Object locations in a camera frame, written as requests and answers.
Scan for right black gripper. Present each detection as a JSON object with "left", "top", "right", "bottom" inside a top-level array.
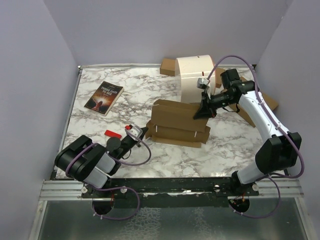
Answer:
[{"left": 193, "top": 89, "right": 236, "bottom": 119}]

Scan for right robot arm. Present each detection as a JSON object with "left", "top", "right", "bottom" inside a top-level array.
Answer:
[{"left": 193, "top": 68, "right": 302, "bottom": 196}]

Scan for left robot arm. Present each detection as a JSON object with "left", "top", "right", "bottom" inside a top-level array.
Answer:
[{"left": 54, "top": 125, "right": 152, "bottom": 198}]

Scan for closed brown cardboard box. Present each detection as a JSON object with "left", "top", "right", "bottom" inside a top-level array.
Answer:
[{"left": 226, "top": 79, "right": 281, "bottom": 133}]

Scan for white cylindrical bread box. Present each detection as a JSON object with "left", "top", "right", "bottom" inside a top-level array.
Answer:
[{"left": 175, "top": 55, "right": 215, "bottom": 104}]

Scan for small brown box behind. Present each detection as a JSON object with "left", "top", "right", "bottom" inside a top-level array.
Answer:
[{"left": 159, "top": 58, "right": 176, "bottom": 77}]

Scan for red flat block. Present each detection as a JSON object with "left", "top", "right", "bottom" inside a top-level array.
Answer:
[{"left": 104, "top": 130, "right": 122, "bottom": 139}]

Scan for brown cardboard piece behind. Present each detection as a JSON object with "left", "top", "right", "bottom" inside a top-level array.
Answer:
[{"left": 214, "top": 67, "right": 226, "bottom": 89}]

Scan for dark paperback book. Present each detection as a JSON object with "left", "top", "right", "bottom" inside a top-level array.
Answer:
[{"left": 84, "top": 81, "right": 124, "bottom": 116}]

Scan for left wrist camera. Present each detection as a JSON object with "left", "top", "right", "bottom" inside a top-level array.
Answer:
[{"left": 125, "top": 124, "right": 143, "bottom": 138}]

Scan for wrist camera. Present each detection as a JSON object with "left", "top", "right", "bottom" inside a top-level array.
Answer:
[
  {"left": 125, "top": 124, "right": 143, "bottom": 138},
  {"left": 196, "top": 77, "right": 211, "bottom": 97}
]

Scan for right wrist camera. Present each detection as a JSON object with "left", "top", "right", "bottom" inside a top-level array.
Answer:
[{"left": 196, "top": 77, "right": 211, "bottom": 97}]

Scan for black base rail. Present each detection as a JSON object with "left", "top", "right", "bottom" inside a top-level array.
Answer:
[{"left": 81, "top": 177, "right": 259, "bottom": 208}]

